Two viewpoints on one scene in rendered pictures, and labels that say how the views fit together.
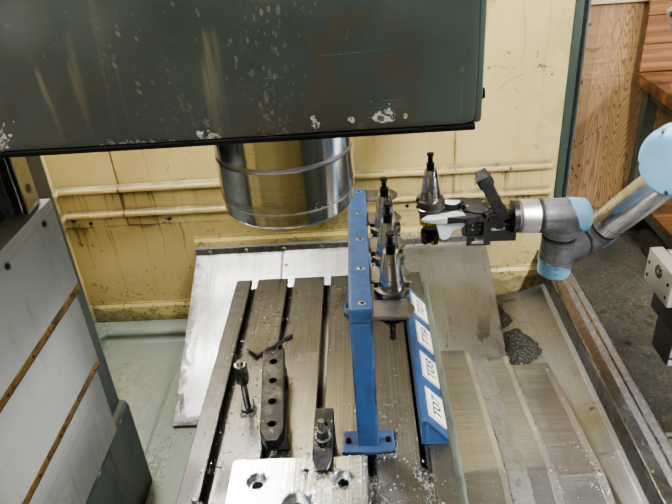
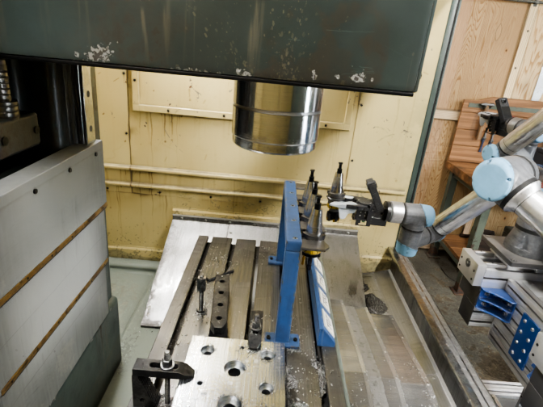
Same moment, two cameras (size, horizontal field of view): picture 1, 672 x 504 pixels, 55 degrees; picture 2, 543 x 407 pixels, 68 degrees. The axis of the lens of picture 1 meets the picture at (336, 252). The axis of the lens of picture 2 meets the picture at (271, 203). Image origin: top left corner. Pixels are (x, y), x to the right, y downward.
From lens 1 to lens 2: 0.19 m
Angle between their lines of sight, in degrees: 9
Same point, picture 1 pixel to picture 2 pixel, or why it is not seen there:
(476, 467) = (348, 370)
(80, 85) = (168, 24)
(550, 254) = (406, 238)
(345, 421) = (266, 325)
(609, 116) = (428, 184)
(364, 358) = (290, 277)
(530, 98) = (396, 149)
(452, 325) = (333, 284)
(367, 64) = (355, 40)
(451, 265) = (334, 247)
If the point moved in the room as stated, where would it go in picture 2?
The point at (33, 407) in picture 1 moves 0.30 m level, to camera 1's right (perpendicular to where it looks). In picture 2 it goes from (64, 272) to (202, 280)
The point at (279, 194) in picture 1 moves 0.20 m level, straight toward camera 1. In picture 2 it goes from (275, 128) to (298, 165)
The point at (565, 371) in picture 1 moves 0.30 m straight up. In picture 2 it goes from (402, 322) to (419, 258)
